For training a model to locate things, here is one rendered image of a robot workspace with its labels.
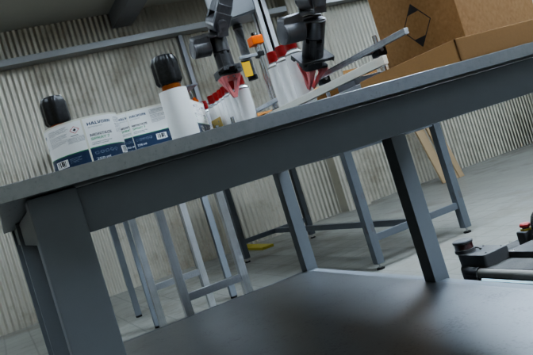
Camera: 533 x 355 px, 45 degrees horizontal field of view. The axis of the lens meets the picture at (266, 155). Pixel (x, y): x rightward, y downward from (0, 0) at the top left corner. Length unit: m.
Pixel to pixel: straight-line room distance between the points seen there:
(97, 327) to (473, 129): 7.86
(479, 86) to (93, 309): 0.69
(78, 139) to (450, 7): 0.98
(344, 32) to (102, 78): 2.89
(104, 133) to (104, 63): 4.87
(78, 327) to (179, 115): 1.20
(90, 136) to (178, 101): 0.33
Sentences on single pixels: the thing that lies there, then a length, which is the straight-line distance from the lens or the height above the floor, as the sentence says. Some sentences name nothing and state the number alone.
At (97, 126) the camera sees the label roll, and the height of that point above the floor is 0.99.
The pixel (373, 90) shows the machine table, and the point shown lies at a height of 0.82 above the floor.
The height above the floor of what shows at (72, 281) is 0.70.
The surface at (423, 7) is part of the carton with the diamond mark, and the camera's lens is 1.62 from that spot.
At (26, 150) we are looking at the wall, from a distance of 6.34.
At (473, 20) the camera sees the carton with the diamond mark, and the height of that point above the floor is 0.94.
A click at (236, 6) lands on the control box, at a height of 1.32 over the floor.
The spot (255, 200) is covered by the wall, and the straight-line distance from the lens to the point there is 6.79.
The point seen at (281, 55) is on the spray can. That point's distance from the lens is 1.87.
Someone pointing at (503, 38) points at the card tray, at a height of 0.85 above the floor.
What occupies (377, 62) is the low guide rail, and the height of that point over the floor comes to 0.90.
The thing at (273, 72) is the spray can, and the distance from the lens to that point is 1.91.
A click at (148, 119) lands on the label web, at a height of 1.02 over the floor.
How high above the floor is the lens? 0.77
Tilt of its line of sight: 1 degrees up
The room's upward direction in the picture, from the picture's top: 17 degrees counter-clockwise
